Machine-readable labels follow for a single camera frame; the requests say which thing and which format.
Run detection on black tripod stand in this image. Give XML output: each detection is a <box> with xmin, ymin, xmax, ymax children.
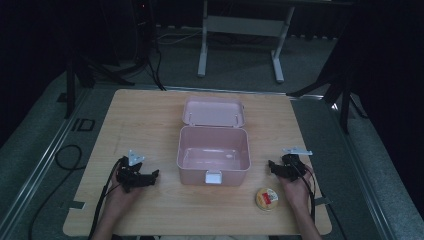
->
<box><xmin>63</xmin><ymin>54</ymin><xmax>136</xmax><ymax>120</ymax></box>
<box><xmin>285</xmin><ymin>63</ymin><xmax>369</xmax><ymax>135</ymax></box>

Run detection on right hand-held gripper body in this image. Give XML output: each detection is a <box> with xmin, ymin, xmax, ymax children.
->
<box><xmin>280</xmin><ymin>146</ymin><xmax>314</xmax><ymax>183</ymax></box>

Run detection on person's right hand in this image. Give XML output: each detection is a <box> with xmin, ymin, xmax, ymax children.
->
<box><xmin>277</xmin><ymin>163</ymin><xmax>315</xmax><ymax>210</ymax></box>

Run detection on dark computer tower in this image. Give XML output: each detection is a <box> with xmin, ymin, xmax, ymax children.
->
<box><xmin>130</xmin><ymin>0</ymin><xmax>158</xmax><ymax>66</ymax></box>

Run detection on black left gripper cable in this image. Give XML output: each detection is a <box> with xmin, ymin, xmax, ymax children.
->
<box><xmin>87</xmin><ymin>158</ymin><xmax>123</xmax><ymax>240</ymax></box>

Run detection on black tape floor marks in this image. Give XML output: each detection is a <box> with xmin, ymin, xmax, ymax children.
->
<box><xmin>70</xmin><ymin>117</ymin><xmax>97</xmax><ymax>133</ymax></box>

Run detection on person's light clothing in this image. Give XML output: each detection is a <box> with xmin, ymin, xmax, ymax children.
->
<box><xmin>138</xmin><ymin>234</ymin><xmax>271</xmax><ymax>240</ymax></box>

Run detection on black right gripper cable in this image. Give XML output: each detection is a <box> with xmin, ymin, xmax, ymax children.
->
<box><xmin>289</xmin><ymin>155</ymin><xmax>317</xmax><ymax>224</ymax></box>

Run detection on white floor cable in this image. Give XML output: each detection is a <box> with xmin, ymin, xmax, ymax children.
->
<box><xmin>155</xmin><ymin>29</ymin><xmax>204</xmax><ymax>46</ymax></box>

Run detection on pink plastic storage box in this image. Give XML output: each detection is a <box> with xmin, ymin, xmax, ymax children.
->
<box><xmin>176</xmin><ymin>96</ymin><xmax>252</xmax><ymax>187</ymax></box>

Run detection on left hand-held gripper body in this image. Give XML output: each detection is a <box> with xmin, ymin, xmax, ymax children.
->
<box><xmin>116</xmin><ymin>149</ymin><xmax>147</xmax><ymax>194</ymax></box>

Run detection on grey tape piece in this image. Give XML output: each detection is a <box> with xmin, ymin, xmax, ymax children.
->
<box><xmin>314</xmin><ymin>196</ymin><xmax>333</xmax><ymax>207</ymax></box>
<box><xmin>67</xmin><ymin>200</ymin><xmax>87</xmax><ymax>211</ymax></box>

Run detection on round yellow tin red label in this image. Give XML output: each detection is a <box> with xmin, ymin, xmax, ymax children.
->
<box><xmin>255</xmin><ymin>187</ymin><xmax>280</xmax><ymax>212</ymax></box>

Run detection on black cable bundle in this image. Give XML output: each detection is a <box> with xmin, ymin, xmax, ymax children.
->
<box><xmin>145</xmin><ymin>48</ymin><xmax>167</xmax><ymax>92</ymax></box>

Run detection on black floor cable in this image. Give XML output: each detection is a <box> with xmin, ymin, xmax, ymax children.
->
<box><xmin>27</xmin><ymin>144</ymin><xmax>84</xmax><ymax>240</ymax></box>

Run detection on person's left hand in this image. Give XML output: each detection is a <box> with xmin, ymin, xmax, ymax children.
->
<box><xmin>107</xmin><ymin>161</ymin><xmax>145</xmax><ymax>214</ymax></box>

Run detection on white metal desk frame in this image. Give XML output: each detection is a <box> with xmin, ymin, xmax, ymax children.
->
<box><xmin>196</xmin><ymin>0</ymin><xmax>297</xmax><ymax>84</ymax></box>

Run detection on metal floor rail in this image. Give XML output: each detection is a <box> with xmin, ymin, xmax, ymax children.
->
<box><xmin>0</xmin><ymin>87</ymin><xmax>93</xmax><ymax>231</ymax></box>
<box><xmin>328</xmin><ymin>99</ymin><xmax>398</xmax><ymax>240</ymax></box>

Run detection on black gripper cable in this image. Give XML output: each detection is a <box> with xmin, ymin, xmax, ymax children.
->
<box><xmin>87</xmin><ymin>158</ymin><xmax>123</xmax><ymax>240</ymax></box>
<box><xmin>289</xmin><ymin>155</ymin><xmax>317</xmax><ymax>224</ymax></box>

